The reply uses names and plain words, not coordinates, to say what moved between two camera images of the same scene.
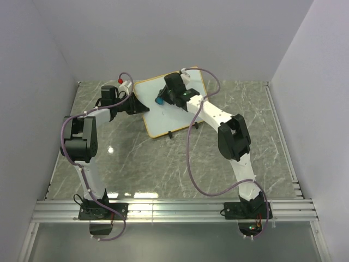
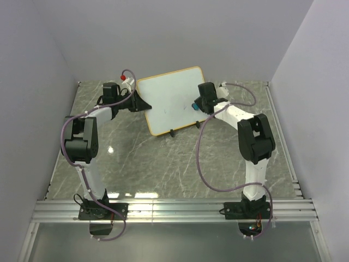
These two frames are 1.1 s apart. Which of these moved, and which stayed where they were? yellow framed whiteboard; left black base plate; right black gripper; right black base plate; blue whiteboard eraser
Moved: blue whiteboard eraser; right black gripper
Stayed: left black base plate; yellow framed whiteboard; right black base plate
